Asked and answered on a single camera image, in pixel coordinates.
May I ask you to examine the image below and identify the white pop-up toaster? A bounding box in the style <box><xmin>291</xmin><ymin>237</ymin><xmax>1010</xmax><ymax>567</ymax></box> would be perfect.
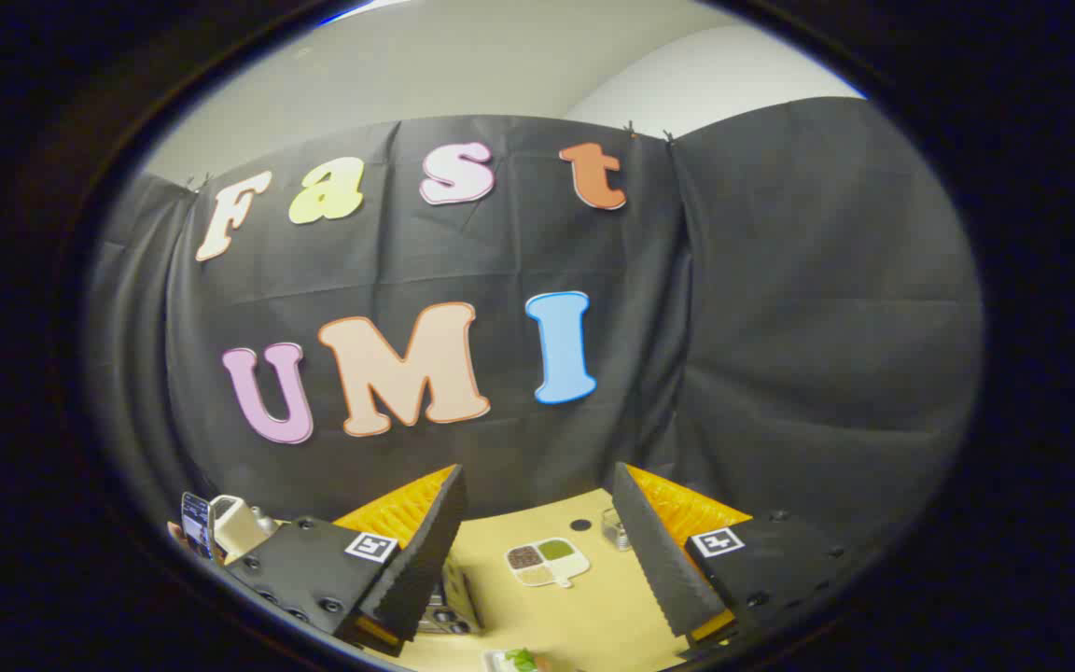
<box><xmin>210</xmin><ymin>495</ymin><xmax>280</xmax><ymax>563</ymax></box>

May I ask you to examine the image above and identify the smartphone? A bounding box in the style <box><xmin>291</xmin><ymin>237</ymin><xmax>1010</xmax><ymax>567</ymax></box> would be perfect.
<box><xmin>180</xmin><ymin>491</ymin><xmax>215</xmax><ymax>560</ymax></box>

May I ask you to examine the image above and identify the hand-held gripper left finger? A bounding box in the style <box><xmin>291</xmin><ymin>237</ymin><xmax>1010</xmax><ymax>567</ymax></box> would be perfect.
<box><xmin>225</xmin><ymin>464</ymin><xmax>468</xmax><ymax>657</ymax></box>

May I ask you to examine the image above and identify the black toaster oven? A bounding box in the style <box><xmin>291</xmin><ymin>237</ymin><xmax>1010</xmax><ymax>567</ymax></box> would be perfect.
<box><xmin>418</xmin><ymin>558</ymin><xmax>484</xmax><ymax>637</ymax></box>

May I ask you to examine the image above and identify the white divided spice dish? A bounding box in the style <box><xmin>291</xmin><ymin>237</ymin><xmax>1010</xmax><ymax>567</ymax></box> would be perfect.
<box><xmin>505</xmin><ymin>538</ymin><xmax>592</xmax><ymax>590</ymax></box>

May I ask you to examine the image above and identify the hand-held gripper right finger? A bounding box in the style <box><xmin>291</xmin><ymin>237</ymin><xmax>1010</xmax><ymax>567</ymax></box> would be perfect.
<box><xmin>610</xmin><ymin>461</ymin><xmax>860</xmax><ymax>654</ymax></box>

